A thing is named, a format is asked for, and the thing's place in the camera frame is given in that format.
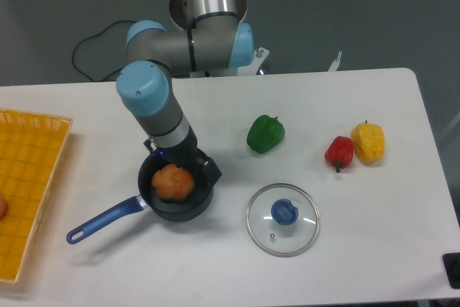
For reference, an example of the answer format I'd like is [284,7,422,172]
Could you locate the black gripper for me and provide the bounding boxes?
[144,127,222,187]

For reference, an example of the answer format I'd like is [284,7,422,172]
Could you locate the round golden bread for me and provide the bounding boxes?
[152,164,196,202]

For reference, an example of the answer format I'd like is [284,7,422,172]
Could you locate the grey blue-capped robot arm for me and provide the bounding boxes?
[116,0,254,186]

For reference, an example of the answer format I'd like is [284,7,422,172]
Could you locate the green bell pepper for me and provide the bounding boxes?
[247,114,285,154]

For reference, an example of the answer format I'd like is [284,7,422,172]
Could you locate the glass lid with blue knob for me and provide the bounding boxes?
[245,183,321,257]

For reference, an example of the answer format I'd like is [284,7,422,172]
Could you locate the red bell pepper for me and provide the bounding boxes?
[324,136,354,173]

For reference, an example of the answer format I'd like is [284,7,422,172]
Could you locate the yellow woven basket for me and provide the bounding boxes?
[1,109,73,284]

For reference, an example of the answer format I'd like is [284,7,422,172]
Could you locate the yellow bell pepper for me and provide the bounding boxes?
[351,121,385,165]

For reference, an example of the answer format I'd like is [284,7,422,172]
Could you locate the black object at table corner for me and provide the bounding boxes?
[442,252,460,289]

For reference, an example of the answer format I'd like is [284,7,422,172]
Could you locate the black pot with blue handle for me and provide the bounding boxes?
[66,154,213,244]

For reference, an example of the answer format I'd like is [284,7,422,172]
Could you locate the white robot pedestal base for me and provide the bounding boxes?
[168,0,344,78]

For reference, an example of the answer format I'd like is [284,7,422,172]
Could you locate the black floor cable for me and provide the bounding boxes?
[72,19,139,83]

